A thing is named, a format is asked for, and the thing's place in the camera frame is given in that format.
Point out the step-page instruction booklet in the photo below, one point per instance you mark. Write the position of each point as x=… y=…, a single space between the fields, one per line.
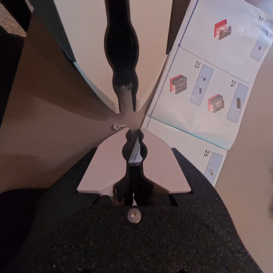
x=192 y=53

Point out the black mesh cushion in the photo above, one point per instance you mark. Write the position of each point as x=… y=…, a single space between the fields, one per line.
x=17 y=224

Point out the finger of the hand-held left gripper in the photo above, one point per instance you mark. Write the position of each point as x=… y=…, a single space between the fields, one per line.
x=153 y=42
x=85 y=42

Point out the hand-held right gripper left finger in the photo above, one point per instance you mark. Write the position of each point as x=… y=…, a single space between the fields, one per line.
x=102 y=170

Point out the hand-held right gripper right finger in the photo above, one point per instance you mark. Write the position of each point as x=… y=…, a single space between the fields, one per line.
x=166 y=170

